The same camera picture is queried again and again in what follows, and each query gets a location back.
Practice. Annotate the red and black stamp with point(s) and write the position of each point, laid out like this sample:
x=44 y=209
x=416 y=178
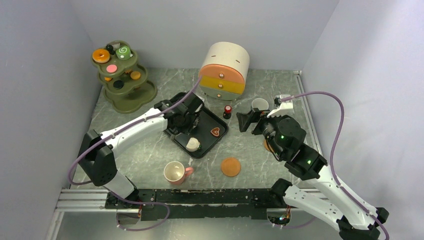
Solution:
x=227 y=112

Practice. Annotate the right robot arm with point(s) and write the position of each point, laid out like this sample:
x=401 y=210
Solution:
x=351 y=216

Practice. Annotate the aluminium frame rail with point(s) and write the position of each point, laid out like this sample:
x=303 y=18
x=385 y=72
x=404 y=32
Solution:
x=80 y=201

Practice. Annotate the brown heart cookie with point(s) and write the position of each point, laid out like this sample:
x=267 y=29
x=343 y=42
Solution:
x=216 y=132

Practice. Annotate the metal food tongs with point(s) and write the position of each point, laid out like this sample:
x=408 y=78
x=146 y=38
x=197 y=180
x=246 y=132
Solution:
x=194 y=123

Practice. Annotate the green three-tier serving stand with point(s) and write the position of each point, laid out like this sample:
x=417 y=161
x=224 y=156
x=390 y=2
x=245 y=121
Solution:
x=125 y=100

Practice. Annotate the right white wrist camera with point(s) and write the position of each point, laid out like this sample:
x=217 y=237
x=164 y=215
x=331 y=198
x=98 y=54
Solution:
x=284 y=104

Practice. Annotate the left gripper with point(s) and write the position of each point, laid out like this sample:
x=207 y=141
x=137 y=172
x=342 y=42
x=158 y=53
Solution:
x=186 y=128

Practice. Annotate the round three-drawer mini cabinet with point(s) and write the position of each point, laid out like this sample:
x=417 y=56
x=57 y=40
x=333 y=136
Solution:
x=224 y=71

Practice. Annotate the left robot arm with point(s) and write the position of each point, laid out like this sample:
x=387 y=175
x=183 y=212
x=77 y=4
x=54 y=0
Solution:
x=99 y=151

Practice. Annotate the black round cookie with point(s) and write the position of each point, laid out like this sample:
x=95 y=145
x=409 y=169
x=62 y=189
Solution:
x=118 y=84

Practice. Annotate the black rectangular baking tray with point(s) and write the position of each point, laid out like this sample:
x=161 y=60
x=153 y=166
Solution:
x=208 y=121

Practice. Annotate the pink round cookie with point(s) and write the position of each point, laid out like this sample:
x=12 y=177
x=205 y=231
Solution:
x=112 y=68

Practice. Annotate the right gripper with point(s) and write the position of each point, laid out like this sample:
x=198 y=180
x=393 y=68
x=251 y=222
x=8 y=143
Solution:
x=245 y=120

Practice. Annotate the tan round biscuit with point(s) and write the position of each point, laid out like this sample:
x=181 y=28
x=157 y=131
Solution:
x=135 y=75

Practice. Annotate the green swirl roll cake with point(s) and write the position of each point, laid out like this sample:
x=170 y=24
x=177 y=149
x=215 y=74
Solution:
x=124 y=53

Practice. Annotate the blue mug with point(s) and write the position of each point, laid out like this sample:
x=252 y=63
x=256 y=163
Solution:
x=260 y=104

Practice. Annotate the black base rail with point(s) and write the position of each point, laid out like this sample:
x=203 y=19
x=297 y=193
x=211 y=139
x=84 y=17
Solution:
x=250 y=203

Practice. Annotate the orange round coaster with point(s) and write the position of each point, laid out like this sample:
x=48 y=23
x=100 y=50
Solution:
x=230 y=167
x=266 y=145

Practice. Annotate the pink mug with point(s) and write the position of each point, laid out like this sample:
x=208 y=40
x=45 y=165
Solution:
x=175 y=172

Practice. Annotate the orange glazed donut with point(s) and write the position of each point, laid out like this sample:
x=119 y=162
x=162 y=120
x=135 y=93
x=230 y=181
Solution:
x=101 y=56

